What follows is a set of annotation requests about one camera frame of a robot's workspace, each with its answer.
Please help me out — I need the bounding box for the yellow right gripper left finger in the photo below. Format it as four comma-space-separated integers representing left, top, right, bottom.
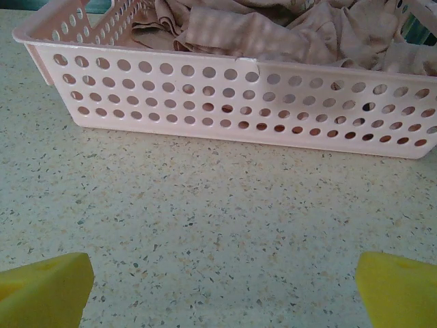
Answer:
0, 251, 95, 328

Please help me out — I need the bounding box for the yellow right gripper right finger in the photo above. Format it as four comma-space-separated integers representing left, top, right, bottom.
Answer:
354, 251, 437, 328

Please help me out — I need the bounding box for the dusty pink t-shirt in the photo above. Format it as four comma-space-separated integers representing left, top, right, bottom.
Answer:
131, 0, 437, 78

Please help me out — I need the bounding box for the pink perforated plastic basket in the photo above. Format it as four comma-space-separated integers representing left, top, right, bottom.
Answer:
12, 0, 437, 161

